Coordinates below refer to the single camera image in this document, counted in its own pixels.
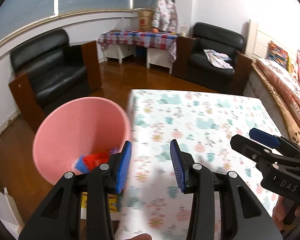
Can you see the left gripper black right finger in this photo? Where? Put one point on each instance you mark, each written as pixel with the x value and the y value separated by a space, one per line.
pixel 186 177

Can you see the floral hanging jacket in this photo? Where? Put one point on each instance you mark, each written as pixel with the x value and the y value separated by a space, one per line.
pixel 165 17

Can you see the plaid tablecloth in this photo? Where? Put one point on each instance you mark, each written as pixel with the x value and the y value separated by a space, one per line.
pixel 162 41

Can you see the white low table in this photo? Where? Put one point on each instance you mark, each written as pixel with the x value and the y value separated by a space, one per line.
pixel 148 56

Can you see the red plastic bag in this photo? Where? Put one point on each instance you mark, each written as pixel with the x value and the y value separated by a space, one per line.
pixel 94 160

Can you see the folded cloth on armchair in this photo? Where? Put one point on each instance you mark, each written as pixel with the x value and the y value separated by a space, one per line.
pixel 218 60

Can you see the white headboard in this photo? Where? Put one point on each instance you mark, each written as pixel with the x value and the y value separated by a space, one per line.
pixel 261 34

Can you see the black leather armchair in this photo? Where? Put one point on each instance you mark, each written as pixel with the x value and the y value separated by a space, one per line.
pixel 192 64
pixel 48 71

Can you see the clear plastic bag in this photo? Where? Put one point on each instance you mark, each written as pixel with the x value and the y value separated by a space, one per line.
pixel 124 24

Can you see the black leather armchair right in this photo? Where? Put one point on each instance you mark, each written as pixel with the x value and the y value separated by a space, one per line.
pixel 192 64

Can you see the colourful pillow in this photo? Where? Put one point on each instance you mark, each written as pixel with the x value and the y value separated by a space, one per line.
pixel 278 55

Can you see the black leather armchair left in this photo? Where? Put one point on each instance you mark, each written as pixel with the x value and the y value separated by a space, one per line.
pixel 48 71

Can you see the floral table cloth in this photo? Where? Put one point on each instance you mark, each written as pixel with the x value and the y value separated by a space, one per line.
pixel 202 124

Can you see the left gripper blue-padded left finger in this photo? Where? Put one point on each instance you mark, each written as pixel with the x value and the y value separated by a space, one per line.
pixel 119 166

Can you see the pink plastic bin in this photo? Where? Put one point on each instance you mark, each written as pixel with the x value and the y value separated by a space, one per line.
pixel 80 127

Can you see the right hand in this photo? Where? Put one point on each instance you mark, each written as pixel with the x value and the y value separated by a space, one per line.
pixel 280 212

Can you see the brown floral bed blanket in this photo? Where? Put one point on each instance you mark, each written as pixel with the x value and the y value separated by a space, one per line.
pixel 280 95

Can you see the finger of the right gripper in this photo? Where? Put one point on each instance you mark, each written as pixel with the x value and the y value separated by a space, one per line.
pixel 250 149
pixel 264 138

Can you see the brown paper bag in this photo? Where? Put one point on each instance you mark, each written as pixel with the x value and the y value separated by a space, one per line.
pixel 145 20

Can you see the blue foam net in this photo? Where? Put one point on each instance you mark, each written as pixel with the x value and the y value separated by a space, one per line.
pixel 81 166

